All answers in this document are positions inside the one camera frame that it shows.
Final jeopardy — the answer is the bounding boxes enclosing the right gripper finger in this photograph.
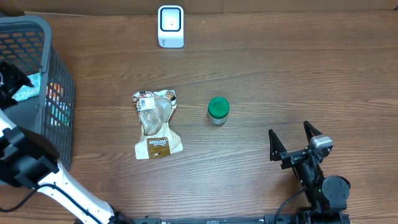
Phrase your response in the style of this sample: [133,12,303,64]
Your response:
[269,129,287,161]
[303,121,322,143]

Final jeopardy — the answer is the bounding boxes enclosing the green lid white jar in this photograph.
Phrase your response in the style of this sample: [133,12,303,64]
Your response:
[208,96,230,125]

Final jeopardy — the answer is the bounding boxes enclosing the clear brown bread bag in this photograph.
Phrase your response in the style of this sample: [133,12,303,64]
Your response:
[132,90,183,160]

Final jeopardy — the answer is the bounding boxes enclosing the orange snack packet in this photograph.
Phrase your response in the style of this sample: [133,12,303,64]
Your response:
[46,83,64,105]

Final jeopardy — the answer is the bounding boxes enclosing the small teal white packet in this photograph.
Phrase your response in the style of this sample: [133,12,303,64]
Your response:
[50,104,72,138]

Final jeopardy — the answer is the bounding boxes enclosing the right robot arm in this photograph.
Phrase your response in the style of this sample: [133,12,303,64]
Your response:
[264,121,351,224]

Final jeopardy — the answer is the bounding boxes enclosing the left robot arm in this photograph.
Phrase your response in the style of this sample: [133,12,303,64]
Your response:
[1,113,132,223]

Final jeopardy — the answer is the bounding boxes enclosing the white barcode scanner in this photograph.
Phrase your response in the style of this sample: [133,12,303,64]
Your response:
[157,5,184,49]

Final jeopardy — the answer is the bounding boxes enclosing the grey plastic shopping basket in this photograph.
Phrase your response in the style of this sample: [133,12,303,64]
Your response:
[1,16,75,189]

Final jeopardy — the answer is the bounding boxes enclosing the teal white snack packet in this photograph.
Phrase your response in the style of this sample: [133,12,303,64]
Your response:
[12,73,41,102]

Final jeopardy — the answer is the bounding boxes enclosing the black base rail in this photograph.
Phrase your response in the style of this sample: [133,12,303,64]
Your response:
[130,213,351,224]

